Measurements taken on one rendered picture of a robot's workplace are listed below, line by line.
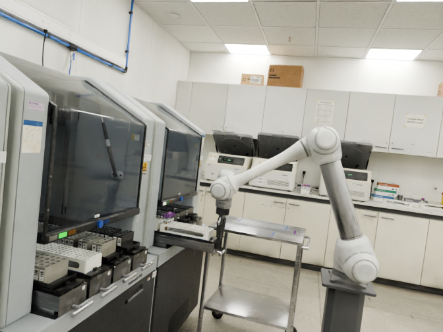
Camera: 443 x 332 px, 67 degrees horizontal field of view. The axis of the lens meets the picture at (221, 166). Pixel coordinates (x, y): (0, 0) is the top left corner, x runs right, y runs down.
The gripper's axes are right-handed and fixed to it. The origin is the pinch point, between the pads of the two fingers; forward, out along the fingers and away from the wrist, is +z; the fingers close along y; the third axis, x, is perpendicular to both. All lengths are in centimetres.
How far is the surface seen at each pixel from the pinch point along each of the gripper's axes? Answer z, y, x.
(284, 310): 52, -49, 39
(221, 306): 52, -34, -2
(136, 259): 1, 45, -27
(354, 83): -156, -292, 87
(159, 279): 21.2, 15.4, -27.2
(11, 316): 3, 102, -36
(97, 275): -1, 72, -28
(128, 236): -7, 40, -34
